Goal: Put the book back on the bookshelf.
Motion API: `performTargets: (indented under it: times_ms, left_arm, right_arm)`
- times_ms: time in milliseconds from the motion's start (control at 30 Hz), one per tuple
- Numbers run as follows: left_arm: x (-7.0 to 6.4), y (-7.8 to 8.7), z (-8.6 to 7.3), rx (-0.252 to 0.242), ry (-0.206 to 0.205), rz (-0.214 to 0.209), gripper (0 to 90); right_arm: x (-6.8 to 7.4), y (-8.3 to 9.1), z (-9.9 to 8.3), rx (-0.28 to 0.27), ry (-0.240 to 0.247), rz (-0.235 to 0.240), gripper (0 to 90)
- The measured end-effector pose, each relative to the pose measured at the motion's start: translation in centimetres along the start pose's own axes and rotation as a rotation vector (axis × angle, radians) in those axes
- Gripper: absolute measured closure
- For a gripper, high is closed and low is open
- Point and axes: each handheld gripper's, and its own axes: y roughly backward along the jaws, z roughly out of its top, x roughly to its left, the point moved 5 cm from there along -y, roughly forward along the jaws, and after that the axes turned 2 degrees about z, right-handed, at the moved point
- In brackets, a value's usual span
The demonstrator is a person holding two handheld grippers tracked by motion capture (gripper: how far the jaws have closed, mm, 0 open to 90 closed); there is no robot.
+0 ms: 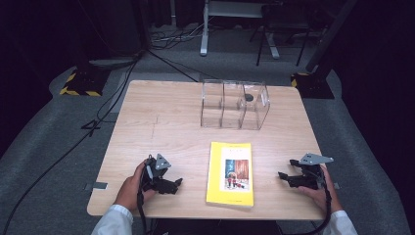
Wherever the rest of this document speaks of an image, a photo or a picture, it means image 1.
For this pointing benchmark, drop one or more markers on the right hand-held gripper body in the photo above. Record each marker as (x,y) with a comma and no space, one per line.
(311,173)

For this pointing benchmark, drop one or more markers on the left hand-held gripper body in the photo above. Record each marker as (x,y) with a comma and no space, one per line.
(156,173)

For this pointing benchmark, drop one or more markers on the person's right hand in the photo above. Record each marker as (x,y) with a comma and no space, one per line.
(321,196)

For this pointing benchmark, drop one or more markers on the person's left hand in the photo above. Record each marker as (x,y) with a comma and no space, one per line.
(132,191)

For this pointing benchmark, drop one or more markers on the yellow book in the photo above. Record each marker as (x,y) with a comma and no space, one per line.
(231,173)

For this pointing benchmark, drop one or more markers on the grey tape strip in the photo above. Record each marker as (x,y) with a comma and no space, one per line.
(98,186)

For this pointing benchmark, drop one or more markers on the black stand base striped edge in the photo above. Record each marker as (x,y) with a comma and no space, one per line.
(313,84)
(85,81)

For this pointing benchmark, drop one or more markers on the black round disc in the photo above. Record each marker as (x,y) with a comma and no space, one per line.
(249,97)

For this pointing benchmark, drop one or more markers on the clear acrylic divided organizer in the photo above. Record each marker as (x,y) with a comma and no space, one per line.
(235,103)

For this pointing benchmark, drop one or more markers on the black chair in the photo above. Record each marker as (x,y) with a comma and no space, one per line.
(284,29)

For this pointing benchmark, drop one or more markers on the grey slanted metal post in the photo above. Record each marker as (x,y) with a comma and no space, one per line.
(329,36)

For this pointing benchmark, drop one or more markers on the white desk frame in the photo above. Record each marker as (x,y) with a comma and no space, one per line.
(228,23)

